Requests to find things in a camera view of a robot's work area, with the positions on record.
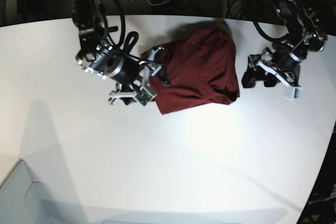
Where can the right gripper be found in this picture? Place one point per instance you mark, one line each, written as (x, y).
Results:
(132, 78)

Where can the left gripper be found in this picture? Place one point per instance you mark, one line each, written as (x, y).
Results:
(272, 67)

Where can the dark red t-shirt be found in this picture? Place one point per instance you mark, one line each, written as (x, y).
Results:
(200, 69)

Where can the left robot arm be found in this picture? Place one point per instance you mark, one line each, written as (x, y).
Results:
(302, 23)

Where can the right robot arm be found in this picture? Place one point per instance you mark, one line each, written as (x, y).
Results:
(105, 51)

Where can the white bin at corner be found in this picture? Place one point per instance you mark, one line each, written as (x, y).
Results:
(24, 200)

